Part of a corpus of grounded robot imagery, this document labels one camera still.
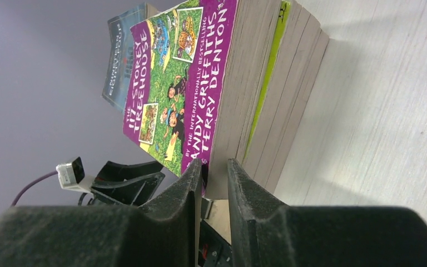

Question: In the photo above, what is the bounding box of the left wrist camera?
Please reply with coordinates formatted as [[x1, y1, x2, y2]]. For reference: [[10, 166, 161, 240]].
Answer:
[[56, 157, 95, 193]]

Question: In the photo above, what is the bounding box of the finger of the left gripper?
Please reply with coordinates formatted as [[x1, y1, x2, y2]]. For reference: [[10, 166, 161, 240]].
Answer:
[[95, 161, 164, 182], [91, 172, 165, 206]]

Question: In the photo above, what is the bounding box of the green 65-Storey Treehouse book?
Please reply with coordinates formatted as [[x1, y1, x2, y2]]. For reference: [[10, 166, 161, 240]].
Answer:
[[241, 1, 328, 186]]

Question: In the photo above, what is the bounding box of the red 13-Storey Treehouse book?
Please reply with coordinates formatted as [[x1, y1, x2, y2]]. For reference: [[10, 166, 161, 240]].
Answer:
[[255, 28, 329, 193]]

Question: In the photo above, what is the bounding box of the Nineteen Eighty-Four blue book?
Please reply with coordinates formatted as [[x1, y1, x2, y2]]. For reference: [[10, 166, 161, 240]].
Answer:
[[102, 2, 158, 113]]

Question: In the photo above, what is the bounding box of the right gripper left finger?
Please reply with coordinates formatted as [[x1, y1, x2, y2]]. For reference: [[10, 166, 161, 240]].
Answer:
[[0, 159, 202, 266]]

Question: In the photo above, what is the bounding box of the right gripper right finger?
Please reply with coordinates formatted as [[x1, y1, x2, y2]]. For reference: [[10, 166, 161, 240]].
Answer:
[[227, 159, 427, 266]]

